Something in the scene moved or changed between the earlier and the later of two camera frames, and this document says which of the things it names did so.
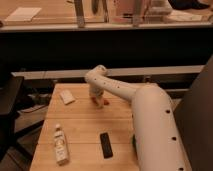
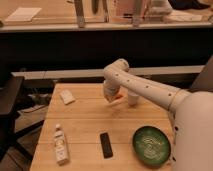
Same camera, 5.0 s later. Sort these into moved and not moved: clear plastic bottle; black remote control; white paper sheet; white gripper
Moved: white gripper
Not moved: clear plastic bottle; black remote control; white paper sheet
